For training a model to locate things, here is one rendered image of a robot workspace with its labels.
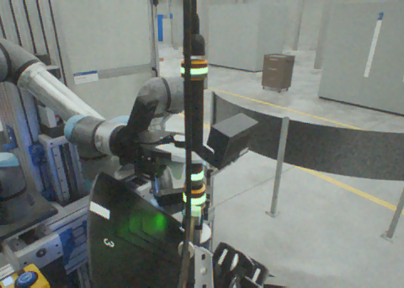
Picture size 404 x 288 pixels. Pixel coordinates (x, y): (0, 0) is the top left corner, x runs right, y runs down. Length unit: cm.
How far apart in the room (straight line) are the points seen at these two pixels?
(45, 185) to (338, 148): 201
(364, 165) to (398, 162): 23
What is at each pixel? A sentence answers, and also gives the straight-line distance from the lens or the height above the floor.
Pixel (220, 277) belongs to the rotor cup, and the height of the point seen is 123.
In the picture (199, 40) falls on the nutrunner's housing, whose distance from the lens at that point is 44.
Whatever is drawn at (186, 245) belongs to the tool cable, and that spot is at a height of 137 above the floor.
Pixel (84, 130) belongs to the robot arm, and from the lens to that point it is 65.
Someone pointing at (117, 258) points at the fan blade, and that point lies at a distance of 40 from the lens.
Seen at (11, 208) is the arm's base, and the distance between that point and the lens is 116.
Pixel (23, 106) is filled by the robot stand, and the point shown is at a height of 138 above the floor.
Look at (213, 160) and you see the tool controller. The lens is 128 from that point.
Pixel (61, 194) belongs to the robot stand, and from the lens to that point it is 136.
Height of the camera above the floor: 168
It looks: 24 degrees down
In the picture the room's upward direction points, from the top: straight up
